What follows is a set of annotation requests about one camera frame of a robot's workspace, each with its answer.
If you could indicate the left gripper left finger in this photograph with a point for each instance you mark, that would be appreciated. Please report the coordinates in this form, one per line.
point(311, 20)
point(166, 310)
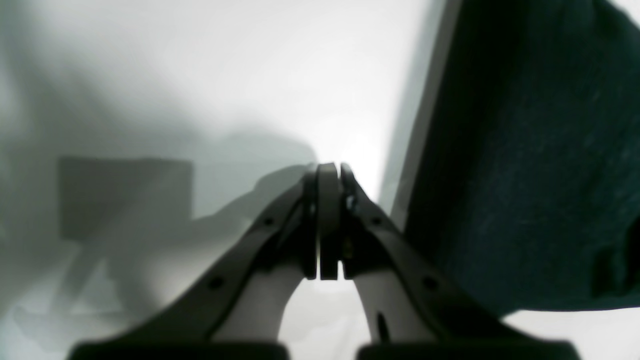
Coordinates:
point(234, 311)

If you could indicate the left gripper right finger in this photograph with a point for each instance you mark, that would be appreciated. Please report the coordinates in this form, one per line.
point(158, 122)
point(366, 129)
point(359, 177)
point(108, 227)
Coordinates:
point(413, 311)

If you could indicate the black T-shirt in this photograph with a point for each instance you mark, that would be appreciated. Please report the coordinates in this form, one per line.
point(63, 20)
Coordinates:
point(528, 194)

